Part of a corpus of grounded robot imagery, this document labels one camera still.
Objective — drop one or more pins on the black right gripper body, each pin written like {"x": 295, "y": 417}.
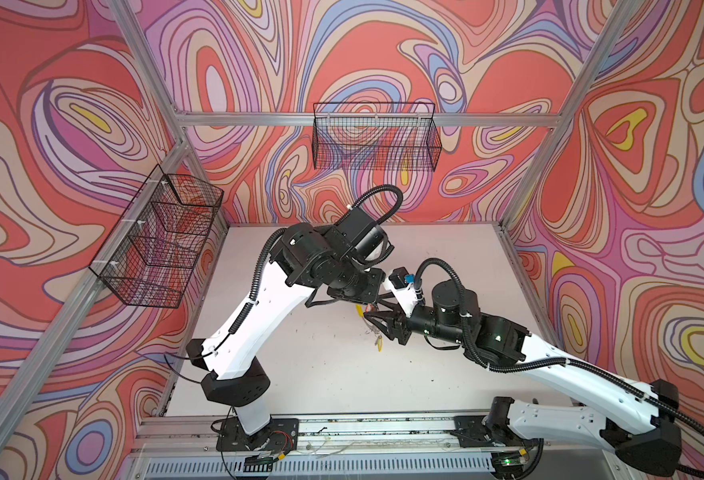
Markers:
{"x": 404, "y": 327}

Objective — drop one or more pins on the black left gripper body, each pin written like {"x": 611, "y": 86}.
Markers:
{"x": 360, "y": 286}

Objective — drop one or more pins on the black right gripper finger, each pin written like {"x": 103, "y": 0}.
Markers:
{"x": 385, "y": 315}
{"x": 385, "y": 327}

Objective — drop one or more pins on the grey keyring with yellow grip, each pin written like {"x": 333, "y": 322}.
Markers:
{"x": 361, "y": 310}

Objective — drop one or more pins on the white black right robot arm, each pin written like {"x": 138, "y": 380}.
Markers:
{"x": 629, "y": 419}

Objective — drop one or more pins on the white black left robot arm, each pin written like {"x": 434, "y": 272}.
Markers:
{"x": 294, "y": 263}

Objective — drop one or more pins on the black wire basket back wall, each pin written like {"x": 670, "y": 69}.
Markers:
{"x": 375, "y": 136}

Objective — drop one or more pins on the black wire basket wall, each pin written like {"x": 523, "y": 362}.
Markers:
{"x": 375, "y": 136}
{"x": 152, "y": 265}

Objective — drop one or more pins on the black wire basket left wall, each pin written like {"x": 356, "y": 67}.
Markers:
{"x": 152, "y": 265}

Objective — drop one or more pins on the aluminium frame extrusion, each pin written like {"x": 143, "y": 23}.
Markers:
{"x": 293, "y": 109}

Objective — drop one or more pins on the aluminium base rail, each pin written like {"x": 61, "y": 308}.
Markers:
{"x": 350, "y": 446}

